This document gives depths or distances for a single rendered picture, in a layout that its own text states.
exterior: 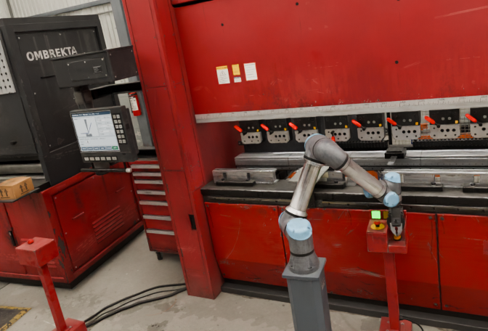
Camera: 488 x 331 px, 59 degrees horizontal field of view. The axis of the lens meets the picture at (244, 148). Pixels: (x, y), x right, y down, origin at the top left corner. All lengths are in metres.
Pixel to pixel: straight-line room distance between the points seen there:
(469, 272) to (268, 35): 1.81
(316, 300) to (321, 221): 0.78
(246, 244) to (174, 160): 0.80
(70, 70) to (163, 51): 0.61
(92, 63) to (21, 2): 7.30
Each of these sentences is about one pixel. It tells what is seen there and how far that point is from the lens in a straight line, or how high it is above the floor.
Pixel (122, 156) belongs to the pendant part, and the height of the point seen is 1.28.
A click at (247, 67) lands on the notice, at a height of 1.69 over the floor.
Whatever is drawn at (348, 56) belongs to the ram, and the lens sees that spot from 2.61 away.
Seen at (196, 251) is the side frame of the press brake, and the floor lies 0.41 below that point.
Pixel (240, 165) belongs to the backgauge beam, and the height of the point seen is 0.92.
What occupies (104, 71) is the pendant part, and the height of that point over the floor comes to 1.82.
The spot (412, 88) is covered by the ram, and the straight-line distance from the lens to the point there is 2.57.
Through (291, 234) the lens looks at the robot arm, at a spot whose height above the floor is 0.98.
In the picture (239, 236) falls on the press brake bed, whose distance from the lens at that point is 3.18.
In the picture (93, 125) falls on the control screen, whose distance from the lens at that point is 2.95.
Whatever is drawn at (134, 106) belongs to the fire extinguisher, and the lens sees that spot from 8.11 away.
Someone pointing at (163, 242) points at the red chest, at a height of 0.23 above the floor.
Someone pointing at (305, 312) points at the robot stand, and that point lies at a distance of 2.25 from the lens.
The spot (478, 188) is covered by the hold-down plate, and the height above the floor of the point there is 0.90.
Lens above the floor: 1.91
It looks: 15 degrees down
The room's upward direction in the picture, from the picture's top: 10 degrees counter-clockwise
